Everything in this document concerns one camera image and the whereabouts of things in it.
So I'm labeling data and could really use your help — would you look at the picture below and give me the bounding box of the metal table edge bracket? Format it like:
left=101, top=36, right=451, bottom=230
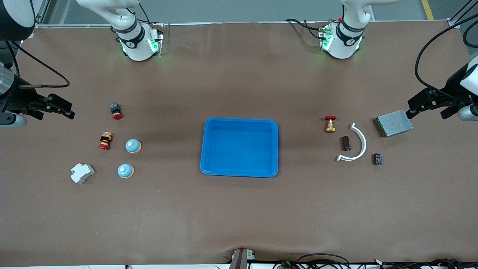
left=229, top=248, right=257, bottom=269

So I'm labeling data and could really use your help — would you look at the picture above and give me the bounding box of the black table edge cable bundle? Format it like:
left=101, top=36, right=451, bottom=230
left=273, top=253, right=478, bottom=269

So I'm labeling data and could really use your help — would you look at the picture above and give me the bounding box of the grey metal power supply box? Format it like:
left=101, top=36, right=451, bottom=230
left=374, top=109, right=415, bottom=138

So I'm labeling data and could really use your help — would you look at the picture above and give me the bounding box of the blue plastic tray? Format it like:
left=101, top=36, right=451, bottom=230
left=200, top=118, right=279, bottom=178

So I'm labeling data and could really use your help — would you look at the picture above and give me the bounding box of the white curved plastic strip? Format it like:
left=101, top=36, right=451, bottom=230
left=336, top=123, right=367, bottom=162

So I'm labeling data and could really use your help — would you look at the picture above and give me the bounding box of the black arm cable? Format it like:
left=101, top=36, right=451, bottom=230
left=415, top=15, right=478, bottom=98
left=7, top=39, right=71, bottom=89

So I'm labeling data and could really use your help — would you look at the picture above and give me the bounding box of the aluminium table edge rail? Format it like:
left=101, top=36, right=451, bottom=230
left=35, top=21, right=460, bottom=28

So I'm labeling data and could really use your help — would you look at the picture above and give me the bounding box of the aluminium frame post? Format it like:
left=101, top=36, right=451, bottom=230
left=448, top=0, right=478, bottom=28
left=33, top=0, right=53, bottom=27

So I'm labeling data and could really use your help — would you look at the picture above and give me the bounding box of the white circuit breaker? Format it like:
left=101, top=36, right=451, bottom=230
left=70, top=163, right=96, bottom=185

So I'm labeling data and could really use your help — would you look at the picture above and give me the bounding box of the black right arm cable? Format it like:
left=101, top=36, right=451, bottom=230
left=7, top=39, right=71, bottom=89

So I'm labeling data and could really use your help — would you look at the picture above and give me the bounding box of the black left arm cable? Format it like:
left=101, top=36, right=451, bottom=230
left=415, top=15, right=478, bottom=98

